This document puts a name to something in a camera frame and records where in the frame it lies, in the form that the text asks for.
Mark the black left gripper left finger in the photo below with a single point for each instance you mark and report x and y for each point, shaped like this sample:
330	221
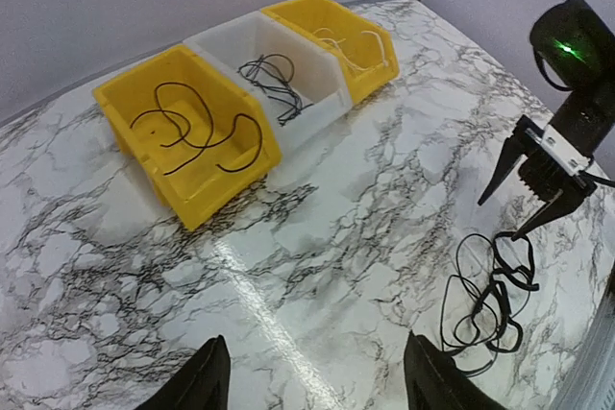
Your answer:
202	383

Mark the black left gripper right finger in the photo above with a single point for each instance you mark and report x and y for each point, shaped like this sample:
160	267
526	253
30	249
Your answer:
433	382

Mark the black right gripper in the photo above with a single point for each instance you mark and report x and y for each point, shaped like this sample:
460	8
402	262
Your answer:
541	174

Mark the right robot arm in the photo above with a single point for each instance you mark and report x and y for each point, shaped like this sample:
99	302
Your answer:
575	43

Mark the right yellow bin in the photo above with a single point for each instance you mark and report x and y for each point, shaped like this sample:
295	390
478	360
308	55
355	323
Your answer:
364	50

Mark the yellow bin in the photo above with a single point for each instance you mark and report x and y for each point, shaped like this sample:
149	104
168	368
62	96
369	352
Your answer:
199	137
364	50

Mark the left yellow bin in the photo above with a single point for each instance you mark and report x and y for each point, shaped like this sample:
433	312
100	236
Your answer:
199	137

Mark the white translucent bin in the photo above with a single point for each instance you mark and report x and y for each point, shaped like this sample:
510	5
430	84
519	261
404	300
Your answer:
299	85

